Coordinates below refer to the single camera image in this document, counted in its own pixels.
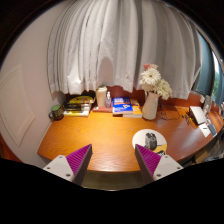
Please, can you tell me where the red-brown flat book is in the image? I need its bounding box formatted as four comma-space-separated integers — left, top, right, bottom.
91, 105, 114, 113

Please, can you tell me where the white slanted device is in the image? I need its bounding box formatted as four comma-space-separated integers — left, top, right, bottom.
188, 105, 208, 126

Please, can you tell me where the blue cover book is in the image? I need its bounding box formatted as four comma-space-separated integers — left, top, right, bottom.
112, 96, 134, 116

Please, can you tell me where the glass window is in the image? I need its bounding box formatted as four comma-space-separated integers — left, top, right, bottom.
194, 31, 224, 104

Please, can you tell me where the cream tumbler cup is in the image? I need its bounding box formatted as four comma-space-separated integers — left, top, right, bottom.
95, 85, 108, 108

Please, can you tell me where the white pleated curtain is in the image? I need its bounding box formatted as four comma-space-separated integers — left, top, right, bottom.
47, 0, 203, 100

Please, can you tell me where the dark green mug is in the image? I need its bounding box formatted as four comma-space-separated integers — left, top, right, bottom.
48, 104, 65, 122

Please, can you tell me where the white book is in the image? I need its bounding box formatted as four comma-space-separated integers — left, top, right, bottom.
62, 109, 91, 118

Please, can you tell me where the orange cover book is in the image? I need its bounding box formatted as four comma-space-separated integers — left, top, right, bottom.
123, 98, 144, 119

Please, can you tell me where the white yellow black mouse pad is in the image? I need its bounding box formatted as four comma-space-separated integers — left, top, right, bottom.
131, 128, 168, 158

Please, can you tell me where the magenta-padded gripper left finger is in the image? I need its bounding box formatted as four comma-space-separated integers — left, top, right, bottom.
42, 143, 94, 186

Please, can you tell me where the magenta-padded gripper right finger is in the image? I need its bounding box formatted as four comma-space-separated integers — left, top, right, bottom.
134, 143, 184, 185

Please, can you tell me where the white pink flower bouquet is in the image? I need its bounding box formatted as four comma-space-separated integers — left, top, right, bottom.
138, 63, 174, 101

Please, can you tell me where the white paper sheet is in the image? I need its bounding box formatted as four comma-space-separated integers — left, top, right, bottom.
198, 122, 218, 138

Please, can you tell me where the grey black computer mouse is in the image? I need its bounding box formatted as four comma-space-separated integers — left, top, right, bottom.
144, 132, 158, 151

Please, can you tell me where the white ceramic vase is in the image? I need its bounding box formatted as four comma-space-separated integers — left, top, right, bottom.
141, 91, 162, 121

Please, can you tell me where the yellow cover book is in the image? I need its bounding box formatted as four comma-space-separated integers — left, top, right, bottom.
65, 95, 96, 106

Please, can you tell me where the clear pump bottle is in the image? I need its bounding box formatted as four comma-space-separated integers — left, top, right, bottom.
105, 91, 113, 109

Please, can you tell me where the black cable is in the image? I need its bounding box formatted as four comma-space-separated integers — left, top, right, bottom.
156, 103, 188, 122

